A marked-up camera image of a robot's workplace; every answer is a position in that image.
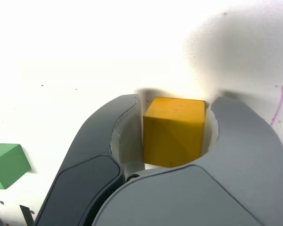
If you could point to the green cube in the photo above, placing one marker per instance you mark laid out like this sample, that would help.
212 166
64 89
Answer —
7 164

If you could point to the yellow cube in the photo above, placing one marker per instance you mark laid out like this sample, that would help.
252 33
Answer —
174 136

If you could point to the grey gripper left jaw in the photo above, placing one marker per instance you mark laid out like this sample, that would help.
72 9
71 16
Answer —
85 164

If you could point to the black tape strip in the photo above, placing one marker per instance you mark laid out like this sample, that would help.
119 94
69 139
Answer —
28 217

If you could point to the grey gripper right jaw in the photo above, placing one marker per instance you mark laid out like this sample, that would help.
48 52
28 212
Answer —
202 200

